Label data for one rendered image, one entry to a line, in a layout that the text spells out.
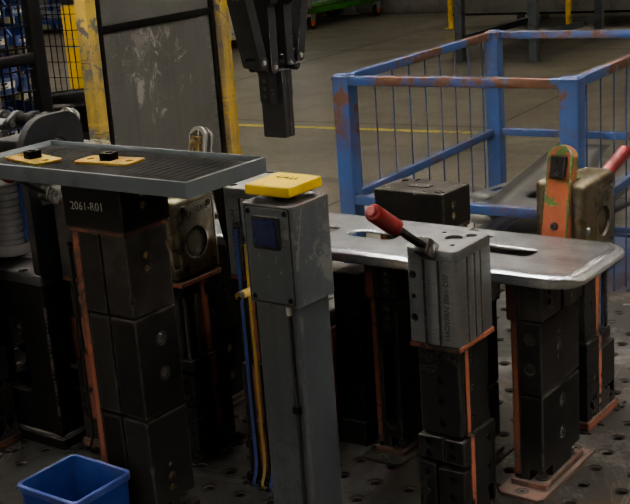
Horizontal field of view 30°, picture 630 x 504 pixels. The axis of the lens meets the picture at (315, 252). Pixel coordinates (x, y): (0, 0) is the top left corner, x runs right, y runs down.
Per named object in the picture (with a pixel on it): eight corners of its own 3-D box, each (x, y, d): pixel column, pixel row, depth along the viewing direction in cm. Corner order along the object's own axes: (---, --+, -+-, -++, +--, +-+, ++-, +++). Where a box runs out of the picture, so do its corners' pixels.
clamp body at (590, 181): (630, 403, 174) (631, 165, 164) (589, 442, 163) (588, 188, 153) (564, 391, 180) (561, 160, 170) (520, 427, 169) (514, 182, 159)
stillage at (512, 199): (495, 260, 486) (489, 29, 460) (691, 280, 444) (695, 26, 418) (349, 360, 390) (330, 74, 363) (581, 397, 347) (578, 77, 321)
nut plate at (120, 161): (146, 160, 141) (145, 150, 140) (126, 166, 137) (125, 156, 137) (92, 157, 145) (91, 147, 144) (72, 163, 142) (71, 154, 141)
